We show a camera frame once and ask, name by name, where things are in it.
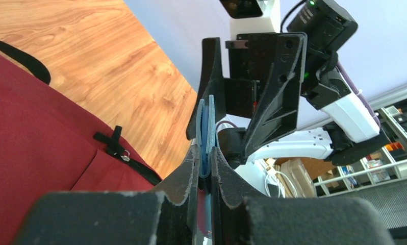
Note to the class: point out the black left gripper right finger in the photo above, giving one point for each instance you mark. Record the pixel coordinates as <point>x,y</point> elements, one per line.
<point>243,215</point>

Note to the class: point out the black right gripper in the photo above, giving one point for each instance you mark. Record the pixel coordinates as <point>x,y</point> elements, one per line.
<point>269,74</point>

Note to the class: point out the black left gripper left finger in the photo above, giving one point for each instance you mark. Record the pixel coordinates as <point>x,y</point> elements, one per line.
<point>164,215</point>

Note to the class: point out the blue leather wallet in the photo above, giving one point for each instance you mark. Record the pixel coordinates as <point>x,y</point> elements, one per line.
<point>206,139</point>

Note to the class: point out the red student backpack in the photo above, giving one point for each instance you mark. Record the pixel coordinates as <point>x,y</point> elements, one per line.
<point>50,143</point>

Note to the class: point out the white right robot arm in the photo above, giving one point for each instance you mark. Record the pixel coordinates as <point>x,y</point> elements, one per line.
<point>358,119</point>

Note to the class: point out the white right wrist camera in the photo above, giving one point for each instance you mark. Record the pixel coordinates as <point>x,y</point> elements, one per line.
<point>253,16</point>

